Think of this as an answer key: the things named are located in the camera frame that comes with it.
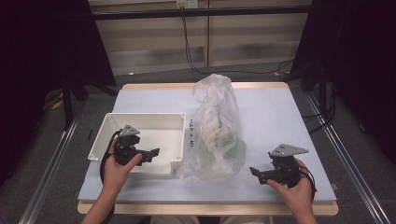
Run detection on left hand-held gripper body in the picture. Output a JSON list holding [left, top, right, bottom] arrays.
[[113, 124, 148, 166]]

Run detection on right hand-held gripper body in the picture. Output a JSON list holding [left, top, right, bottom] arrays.
[[267, 143, 310, 189]]

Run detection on white plastic tray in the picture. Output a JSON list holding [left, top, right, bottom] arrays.
[[87, 112, 187, 177]]

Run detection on green snack packet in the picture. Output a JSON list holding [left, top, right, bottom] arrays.
[[227, 136, 248, 166]]

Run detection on clear plastic bag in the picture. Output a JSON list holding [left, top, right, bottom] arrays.
[[177, 73, 248, 183]]

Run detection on person's left hand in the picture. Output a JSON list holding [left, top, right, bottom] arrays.
[[102, 138, 144, 191]]

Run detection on person's right hand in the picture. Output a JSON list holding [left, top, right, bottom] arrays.
[[265, 158, 316, 217]]

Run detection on light blue table mat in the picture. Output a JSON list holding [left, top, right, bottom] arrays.
[[78, 88, 338, 204]]

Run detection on beige packet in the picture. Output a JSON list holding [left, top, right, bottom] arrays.
[[202, 120, 234, 151]]

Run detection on wooden table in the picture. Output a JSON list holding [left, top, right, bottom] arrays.
[[77, 81, 340, 217]]

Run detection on black metal stand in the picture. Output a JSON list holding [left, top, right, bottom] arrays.
[[60, 73, 120, 131], [287, 59, 332, 120]]

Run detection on dark curtain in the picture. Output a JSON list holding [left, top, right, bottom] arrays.
[[290, 0, 396, 164], [0, 0, 117, 188]]

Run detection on black horizontal bar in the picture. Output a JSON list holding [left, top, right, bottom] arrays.
[[92, 5, 313, 21]]

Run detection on metal floor rail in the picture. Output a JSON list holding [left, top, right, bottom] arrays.
[[304, 91, 392, 224], [18, 115, 82, 224]]

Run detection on black floor cables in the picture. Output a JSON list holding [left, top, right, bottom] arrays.
[[301, 87, 338, 135]]

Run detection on black wall cable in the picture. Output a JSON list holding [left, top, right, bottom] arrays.
[[181, 17, 295, 77]]

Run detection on white wall socket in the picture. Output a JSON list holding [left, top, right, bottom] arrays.
[[176, 0, 199, 9]]

